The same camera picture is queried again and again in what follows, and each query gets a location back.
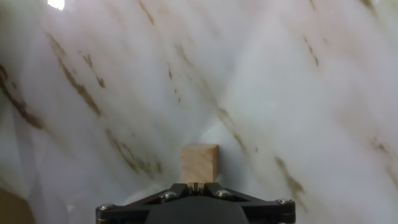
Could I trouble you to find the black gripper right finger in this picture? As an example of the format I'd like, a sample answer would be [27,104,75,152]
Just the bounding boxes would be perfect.
[195,182,296,224]

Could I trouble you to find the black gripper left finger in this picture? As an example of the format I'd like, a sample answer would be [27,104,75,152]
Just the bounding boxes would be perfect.
[95,182,196,224]

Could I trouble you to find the small wooden cube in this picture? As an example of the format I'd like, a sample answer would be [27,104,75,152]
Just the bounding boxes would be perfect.
[180,144,220,185]

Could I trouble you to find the white marble pattern mat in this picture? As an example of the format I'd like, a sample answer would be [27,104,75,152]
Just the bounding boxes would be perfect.
[0,0,398,224]

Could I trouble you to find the wooden picture frame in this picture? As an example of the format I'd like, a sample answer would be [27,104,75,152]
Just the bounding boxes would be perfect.
[0,186,37,224]

